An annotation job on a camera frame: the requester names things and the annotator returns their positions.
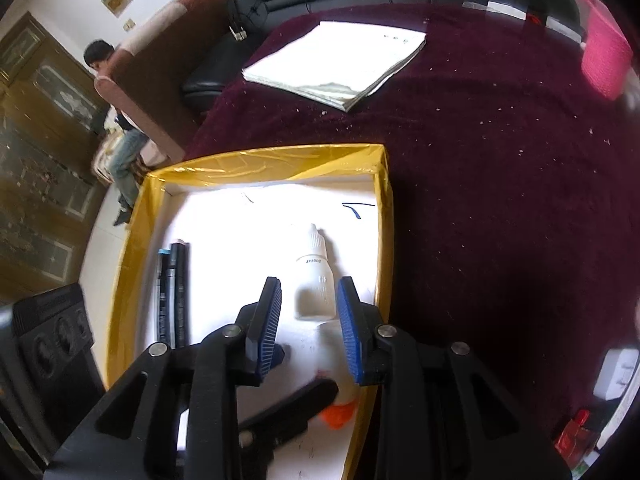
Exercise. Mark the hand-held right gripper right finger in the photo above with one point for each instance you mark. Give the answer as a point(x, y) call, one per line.
point(350, 330)

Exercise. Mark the brown chair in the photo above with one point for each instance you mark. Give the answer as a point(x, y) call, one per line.
point(160, 75)

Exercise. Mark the white charger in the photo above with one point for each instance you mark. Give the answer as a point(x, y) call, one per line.
point(610, 372)

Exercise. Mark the black marker pen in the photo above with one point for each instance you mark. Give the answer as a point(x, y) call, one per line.
point(180, 280)

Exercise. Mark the pink knitted sleeve bottle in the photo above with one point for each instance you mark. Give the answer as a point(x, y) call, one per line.
point(605, 55)

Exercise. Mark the maroon tablecloth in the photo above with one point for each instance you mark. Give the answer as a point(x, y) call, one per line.
point(500, 160)

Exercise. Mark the wall switch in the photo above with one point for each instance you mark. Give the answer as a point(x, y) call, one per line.
point(129, 24)

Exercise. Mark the carved wooden door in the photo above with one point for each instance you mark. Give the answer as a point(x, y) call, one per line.
point(40, 160)

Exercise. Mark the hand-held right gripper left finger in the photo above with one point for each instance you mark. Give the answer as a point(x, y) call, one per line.
point(267, 325)

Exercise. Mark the white dropper bottle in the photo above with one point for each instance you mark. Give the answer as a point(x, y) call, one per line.
point(315, 280)

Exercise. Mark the stack of white paper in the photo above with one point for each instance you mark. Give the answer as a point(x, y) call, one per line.
point(340, 55)

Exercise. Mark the red small box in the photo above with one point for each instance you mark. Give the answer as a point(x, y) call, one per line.
point(575, 435)

